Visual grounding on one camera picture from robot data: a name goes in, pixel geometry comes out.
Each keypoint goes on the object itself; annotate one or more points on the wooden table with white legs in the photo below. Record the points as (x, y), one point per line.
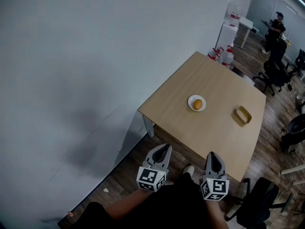
(214, 139)

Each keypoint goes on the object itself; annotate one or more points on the person's black clothing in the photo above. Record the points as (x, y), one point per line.
(171, 211)

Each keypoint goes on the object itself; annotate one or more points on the person's white shoe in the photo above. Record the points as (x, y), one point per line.
(189, 169)

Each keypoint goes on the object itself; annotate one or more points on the person's right forearm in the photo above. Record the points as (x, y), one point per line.
(215, 211)

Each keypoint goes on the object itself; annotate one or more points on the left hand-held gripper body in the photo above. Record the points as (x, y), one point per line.
(150, 179)

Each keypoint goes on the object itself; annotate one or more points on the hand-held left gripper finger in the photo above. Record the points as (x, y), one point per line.
(151, 155)
(168, 160)

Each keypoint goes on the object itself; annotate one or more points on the yellow rectangular container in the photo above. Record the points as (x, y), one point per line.
(238, 118)

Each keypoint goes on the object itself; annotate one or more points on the white round plate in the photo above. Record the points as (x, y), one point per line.
(191, 99)

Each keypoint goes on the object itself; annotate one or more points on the red and white box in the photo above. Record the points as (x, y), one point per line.
(234, 15)

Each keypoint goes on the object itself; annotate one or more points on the small white table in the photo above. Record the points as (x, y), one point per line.
(245, 23)

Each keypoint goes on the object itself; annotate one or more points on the white scrap on floor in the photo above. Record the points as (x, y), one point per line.
(105, 190)

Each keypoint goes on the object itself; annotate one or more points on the white cabinet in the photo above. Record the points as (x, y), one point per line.
(228, 34)

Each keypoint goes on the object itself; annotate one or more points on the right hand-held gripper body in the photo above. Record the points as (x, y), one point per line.
(215, 188)

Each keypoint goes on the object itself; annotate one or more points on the black office chair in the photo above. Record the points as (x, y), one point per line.
(257, 204)
(294, 132)
(276, 73)
(299, 61)

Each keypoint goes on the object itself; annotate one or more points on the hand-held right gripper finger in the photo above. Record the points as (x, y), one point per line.
(222, 168)
(208, 168)

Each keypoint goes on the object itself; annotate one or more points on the person's left forearm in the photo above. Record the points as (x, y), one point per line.
(126, 205)

